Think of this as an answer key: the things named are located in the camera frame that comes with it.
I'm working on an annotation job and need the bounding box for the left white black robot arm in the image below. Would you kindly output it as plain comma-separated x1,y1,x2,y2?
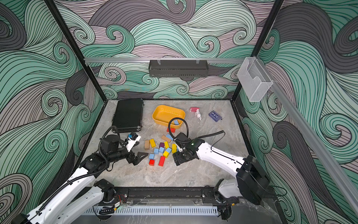
11,132,148,224

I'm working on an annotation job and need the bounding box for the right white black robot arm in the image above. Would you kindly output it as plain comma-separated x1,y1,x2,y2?
173,133,270,205

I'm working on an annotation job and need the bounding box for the red cube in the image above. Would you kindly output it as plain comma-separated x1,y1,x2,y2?
149,159,155,166

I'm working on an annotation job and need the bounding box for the yellow long block centre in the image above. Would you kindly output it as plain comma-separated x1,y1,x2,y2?
172,143,177,154

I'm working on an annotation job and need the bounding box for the natural wood block left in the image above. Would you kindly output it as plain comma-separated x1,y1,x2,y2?
144,140,151,150

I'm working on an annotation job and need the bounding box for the natural wood block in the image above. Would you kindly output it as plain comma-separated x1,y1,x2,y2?
161,135,172,143
144,140,151,150

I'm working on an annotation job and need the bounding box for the yellow block left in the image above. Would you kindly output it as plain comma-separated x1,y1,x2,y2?
150,139,156,148

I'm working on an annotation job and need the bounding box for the red long block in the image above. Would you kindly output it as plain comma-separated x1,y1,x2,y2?
158,156,166,167

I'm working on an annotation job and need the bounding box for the blue long block top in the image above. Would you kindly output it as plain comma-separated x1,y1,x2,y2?
166,133,173,140

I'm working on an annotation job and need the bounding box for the red flat block top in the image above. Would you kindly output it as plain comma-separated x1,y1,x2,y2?
167,128,176,133

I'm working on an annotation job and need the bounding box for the natural wood block top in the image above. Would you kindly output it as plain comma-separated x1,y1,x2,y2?
161,135,172,143

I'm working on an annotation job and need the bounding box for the black hard case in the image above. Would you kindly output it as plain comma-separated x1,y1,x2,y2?
112,99,144,133

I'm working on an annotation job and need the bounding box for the pink white small toy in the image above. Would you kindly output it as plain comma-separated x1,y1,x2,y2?
190,107,202,120

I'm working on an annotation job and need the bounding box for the yellow plastic basket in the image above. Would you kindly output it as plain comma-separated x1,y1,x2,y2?
152,105,186,127

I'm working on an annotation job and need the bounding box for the dark blue small card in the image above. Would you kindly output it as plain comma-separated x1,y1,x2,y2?
208,111,222,122

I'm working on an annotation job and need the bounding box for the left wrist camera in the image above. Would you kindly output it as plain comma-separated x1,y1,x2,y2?
125,132,141,152

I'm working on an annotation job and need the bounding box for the black front rail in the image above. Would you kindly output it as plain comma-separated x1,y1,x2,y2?
111,186,280,204

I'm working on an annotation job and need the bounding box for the white slotted cable duct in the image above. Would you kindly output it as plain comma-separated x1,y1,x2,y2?
83,206,219,217

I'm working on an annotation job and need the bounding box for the black wall shelf tray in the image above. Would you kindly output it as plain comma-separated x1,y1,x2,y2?
148,60,209,78

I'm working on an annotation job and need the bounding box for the clear acrylic wall holder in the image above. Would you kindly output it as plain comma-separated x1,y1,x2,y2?
237,57,273,102

